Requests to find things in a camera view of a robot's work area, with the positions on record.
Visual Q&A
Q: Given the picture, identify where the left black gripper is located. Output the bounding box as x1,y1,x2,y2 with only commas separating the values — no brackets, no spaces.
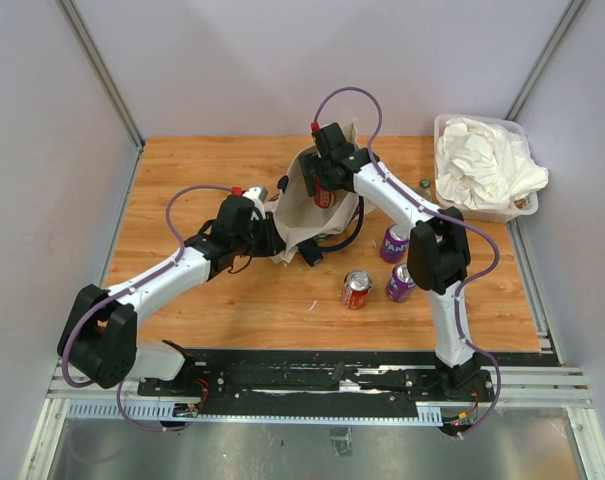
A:
234,212,288,258

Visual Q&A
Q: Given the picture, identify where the red soda can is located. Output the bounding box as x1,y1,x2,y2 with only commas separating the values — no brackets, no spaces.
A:
341,270,372,310
314,176,335,210

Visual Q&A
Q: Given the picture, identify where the cream canvas tote bag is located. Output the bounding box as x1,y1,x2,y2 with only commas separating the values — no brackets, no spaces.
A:
265,144,359,263

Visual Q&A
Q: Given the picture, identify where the clear glass drink bottle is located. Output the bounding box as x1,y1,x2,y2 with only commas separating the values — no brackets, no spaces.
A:
416,178,432,202

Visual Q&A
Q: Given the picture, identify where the purple Fanta can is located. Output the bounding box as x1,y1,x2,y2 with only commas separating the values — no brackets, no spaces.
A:
380,224,410,264

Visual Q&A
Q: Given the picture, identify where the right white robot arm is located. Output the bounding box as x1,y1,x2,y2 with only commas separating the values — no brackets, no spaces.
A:
300,122,479,400

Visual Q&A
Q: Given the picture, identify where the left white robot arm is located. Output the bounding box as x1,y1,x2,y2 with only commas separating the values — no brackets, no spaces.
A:
57,187,284,396

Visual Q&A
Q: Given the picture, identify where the crumpled white cloth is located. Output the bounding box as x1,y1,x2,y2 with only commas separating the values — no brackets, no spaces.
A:
435,117,550,211

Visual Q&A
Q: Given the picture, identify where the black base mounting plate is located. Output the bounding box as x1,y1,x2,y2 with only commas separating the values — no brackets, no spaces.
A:
137,349,497,419

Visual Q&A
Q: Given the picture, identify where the white plastic basket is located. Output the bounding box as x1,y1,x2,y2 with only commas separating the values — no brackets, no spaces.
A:
433,113,540,219

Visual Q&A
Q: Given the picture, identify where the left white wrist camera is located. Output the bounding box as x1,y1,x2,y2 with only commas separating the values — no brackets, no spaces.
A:
231,185,268,215

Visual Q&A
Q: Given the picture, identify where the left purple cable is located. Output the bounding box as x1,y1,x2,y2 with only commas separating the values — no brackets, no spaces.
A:
61,183,243,434

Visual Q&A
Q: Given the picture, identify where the purple cable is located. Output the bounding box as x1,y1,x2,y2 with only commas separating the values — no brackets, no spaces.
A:
311,87,503,441
61,183,243,434

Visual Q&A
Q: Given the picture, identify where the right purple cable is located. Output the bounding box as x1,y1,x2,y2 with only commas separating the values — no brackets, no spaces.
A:
311,87,503,441

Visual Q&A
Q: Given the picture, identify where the aluminium rail frame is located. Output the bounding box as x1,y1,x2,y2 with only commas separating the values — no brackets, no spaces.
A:
21,349,605,479

